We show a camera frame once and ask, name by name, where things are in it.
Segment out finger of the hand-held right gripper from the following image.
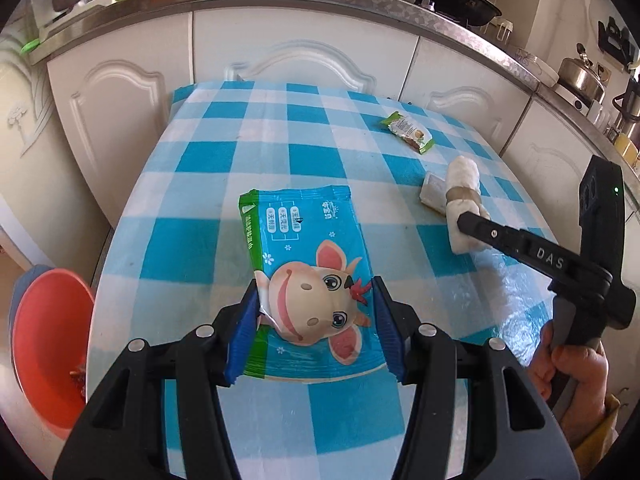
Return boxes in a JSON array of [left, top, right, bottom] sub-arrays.
[[458, 211, 615, 294]]

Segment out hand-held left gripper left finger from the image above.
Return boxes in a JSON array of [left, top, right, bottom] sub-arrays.
[[52, 277, 262, 480]]

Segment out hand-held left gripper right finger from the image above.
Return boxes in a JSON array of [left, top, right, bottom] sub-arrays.
[[371, 276, 583, 480]]

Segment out wet wipes packet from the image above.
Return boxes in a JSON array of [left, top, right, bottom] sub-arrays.
[[237, 184, 388, 383]]

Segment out white cloth roll with tape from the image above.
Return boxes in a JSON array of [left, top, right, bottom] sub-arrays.
[[445, 155, 493, 256]]

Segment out orange plastic basin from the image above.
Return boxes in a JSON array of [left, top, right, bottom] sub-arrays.
[[11, 267, 97, 441]]

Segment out person's right forearm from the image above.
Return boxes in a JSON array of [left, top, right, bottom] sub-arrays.
[[570, 395, 623, 466]]

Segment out person's right hand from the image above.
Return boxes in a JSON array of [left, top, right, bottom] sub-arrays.
[[530, 324, 608, 444]]

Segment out yellow cup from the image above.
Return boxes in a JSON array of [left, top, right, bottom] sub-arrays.
[[614, 135, 638, 163]]

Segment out white cabinet door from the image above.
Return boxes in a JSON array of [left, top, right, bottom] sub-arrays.
[[0, 35, 113, 271], [46, 10, 195, 226], [400, 37, 540, 156], [500, 95, 640, 261], [192, 7, 421, 106]]

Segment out black electric kettle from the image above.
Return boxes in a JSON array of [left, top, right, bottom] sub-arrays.
[[612, 77, 640, 146]]

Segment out clear plastic bag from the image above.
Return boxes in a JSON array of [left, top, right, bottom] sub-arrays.
[[419, 171, 451, 213]]

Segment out blue checked tablecloth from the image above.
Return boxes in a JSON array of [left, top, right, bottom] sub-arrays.
[[87, 80, 568, 480]]

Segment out steel kettle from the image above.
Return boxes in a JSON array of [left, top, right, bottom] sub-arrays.
[[556, 42, 607, 106]]

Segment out white patterned casserole dish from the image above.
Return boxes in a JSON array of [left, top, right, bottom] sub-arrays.
[[510, 47, 561, 88]]

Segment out green snack wrapper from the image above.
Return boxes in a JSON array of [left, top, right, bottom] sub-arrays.
[[378, 111, 436, 155]]

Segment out black wall rack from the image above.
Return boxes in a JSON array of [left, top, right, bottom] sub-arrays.
[[597, 15, 640, 68]]

